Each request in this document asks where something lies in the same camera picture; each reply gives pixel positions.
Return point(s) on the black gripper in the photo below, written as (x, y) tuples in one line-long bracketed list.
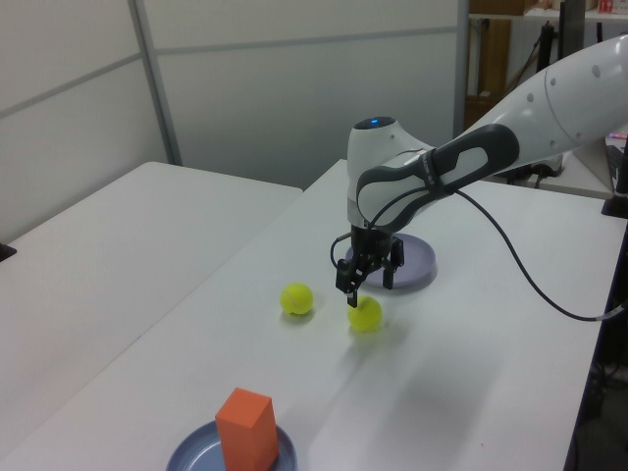
[(370, 243)]

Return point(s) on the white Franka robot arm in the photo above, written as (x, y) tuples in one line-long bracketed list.
[(564, 98)]

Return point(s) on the grey partition post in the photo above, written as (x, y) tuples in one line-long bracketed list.
[(160, 98), (463, 59)]

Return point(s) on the blue plate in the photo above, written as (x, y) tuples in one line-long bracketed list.
[(191, 454)]

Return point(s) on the black clamped pole mount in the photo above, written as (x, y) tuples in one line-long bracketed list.
[(613, 208), (6, 251)]

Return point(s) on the red label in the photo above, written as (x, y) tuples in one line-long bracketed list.
[(606, 6)]

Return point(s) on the brown cardboard sheet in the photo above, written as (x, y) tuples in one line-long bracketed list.
[(493, 59)]

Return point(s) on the purple plate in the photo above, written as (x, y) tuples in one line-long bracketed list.
[(417, 260)]

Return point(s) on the yellow tennis ball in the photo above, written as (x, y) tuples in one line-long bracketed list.
[(365, 315), (297, 299)]

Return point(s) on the white shelf board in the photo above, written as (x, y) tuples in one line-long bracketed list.
[(530, 15)]

